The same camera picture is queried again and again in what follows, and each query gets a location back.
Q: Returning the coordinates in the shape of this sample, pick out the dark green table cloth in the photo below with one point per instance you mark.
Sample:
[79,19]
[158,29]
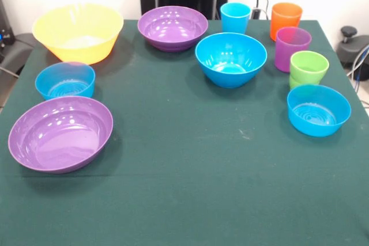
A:
[184,171]

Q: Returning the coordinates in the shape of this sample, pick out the purple plastic bowl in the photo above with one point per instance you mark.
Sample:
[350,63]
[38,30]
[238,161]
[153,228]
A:
[173,31]
[57,142]

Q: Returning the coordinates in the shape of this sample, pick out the black equipment box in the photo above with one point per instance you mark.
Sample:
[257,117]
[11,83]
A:
[11,47]

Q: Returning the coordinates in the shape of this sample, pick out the orange plastic cup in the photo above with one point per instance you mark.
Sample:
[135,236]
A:
[284,21]

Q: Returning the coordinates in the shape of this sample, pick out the yellow plastic bowl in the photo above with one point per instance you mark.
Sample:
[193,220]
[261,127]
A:
[83,47]

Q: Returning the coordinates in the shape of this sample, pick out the purple plastic cup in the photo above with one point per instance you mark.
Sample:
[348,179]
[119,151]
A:
[288,53]

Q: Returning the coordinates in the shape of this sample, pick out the large blue plastic bowl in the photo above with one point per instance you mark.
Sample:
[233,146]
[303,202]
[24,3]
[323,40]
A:
[230,67]

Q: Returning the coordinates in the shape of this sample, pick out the green plastic cup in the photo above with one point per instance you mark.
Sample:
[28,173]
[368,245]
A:
[294,82]
[308,68]

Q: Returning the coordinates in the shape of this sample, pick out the blue plastic cup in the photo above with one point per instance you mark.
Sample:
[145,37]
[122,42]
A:
[235,19]

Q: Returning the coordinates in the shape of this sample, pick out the small blue plastic bowl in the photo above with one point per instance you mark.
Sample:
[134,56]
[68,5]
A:
[317,116]
[64,84]

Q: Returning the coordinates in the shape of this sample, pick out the black clamp with knob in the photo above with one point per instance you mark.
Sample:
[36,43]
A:
[353,47]

